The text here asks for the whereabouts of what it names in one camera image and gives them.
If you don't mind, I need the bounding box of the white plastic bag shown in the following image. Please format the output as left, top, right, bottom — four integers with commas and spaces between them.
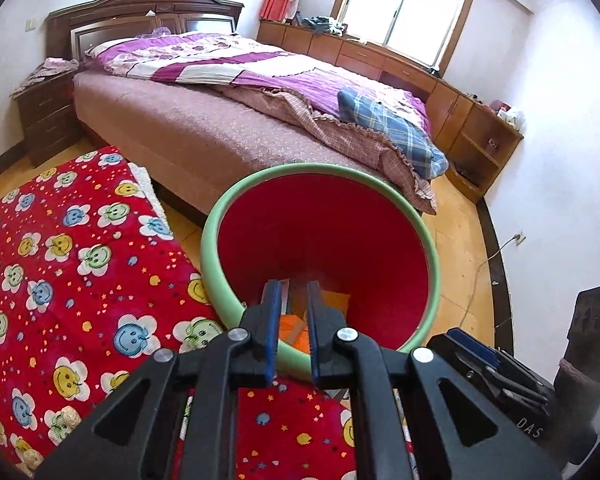
497, 107, 526, 128

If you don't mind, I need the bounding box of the red smiley-flower blanket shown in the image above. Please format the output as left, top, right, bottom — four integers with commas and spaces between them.
0, 146, 416, 480

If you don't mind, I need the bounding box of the light wooden cabinet row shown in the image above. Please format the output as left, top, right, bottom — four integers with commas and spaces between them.
257, 20, 525, 205

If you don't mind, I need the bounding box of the dark wooden nightstand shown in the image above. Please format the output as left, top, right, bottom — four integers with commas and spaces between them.
12, 72, 81, 168

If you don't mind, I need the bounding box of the orange foam net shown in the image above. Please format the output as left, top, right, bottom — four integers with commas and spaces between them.
279, 312, 313, 356

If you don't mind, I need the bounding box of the pink plaid ruffled blanket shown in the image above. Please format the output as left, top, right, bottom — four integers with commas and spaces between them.
215, 85, 438, 216

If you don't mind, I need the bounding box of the pink clothes pile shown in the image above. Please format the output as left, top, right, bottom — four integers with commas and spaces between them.
11, 57, 81, 96

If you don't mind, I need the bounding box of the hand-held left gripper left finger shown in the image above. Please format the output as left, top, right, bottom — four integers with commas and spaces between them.
32, 280, 283, 480

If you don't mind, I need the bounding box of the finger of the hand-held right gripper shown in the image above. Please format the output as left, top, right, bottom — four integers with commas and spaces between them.
426, 332, 546, 411
452, 329, 553, 401

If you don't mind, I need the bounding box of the red bucket with green rim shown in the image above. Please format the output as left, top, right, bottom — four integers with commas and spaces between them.
200, 161, 442, 376

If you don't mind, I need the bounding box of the bed mattress with pink-brown cover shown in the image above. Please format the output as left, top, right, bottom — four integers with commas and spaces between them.
72, 71, 396, 221

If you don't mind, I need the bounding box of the person's right forearm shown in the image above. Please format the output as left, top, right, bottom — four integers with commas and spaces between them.
554, 284, 600, 426

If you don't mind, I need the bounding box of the dark grey clothes pile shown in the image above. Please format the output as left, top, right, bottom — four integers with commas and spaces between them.
300, 16, 348, 37

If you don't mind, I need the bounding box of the purple and white quilt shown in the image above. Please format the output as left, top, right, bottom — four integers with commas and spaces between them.
85, 31, 431, 126

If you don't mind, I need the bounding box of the orange cardboard box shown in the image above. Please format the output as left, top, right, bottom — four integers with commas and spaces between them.
320, 290, 352, 322

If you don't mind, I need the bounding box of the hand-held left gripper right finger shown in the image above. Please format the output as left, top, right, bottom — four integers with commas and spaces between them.
306, 280, 563, 480

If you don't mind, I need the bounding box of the white underlay cloth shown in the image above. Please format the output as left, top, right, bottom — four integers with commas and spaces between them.
130, 162, 176, 233

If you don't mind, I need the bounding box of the dark wooden headboard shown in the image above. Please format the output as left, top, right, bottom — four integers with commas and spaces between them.
45, 0, 245, 63

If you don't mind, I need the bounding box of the white power cable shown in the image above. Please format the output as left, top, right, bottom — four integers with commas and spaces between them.
459, 242, 517, 332

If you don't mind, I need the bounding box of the wooden-framed window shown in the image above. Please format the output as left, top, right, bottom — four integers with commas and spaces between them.
332, 0, 478, 77

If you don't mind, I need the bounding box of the blue plaid pillow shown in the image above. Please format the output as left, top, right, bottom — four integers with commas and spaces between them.
337, 87, 450, 179

